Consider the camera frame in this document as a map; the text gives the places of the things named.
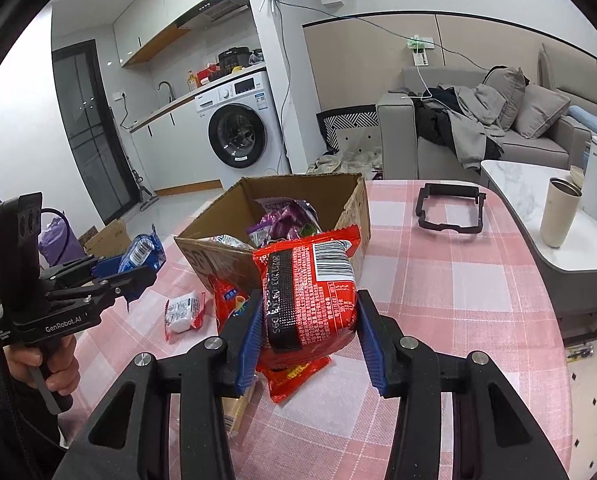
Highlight blue cookie packet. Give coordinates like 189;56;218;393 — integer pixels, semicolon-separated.
117;224;167;311

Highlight white red instruction packet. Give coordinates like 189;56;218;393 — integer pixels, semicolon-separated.
164;292;205;341

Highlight white noodle snack bag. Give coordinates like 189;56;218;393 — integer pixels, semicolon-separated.
199;234;254;252

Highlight purple cartoon snack bag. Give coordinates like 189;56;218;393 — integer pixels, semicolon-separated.
246;197;323;248

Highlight red sausage snack packet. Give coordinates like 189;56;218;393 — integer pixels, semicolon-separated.
256;356;332;404

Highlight red spicy snack packet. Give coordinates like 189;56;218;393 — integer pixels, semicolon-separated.
253;224;361;368

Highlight red cone chips bag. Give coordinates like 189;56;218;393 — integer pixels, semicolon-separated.
210;275;248;332

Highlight clear cracker packet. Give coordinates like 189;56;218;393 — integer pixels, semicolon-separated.
221;380;258;438

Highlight person's left hand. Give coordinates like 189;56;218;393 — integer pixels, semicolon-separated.
2;334;82;395

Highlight cardboard box on floor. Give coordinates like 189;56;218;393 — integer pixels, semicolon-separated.
78;219;131;258

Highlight white coffee table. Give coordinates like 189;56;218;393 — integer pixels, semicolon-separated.
482;160;597;316

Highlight pink plaid tablecloth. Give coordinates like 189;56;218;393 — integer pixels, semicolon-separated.
61;181;572;479

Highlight white washing machine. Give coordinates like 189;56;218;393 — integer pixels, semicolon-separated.
193;68;291;190

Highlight brown SF cardboard box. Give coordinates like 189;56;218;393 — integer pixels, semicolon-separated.
175;174;371;292

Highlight beige tumbler cup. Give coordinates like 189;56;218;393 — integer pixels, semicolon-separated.
539;178;582;248

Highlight range hood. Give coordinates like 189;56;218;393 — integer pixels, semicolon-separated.
175;0;250;30

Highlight black patterned chair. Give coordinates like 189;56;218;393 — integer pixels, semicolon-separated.
316;104;381;155

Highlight clothes pile on sofa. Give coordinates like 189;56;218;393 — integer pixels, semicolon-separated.
407;84;506;169

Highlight grey cushion right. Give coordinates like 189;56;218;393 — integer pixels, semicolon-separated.
513;84;571;139

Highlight grey cushion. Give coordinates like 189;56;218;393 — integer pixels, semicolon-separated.
483;65;529;131
513;84;571;139

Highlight grey cushion left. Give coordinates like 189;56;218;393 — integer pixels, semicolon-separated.
483;65;529;131

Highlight grey sofa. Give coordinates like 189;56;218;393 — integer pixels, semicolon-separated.
377;44;597;182

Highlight black plastic frame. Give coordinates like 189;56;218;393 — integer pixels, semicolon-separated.
415;182;486;235

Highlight white wall power strip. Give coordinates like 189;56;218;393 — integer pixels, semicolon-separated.
407;35;435;67

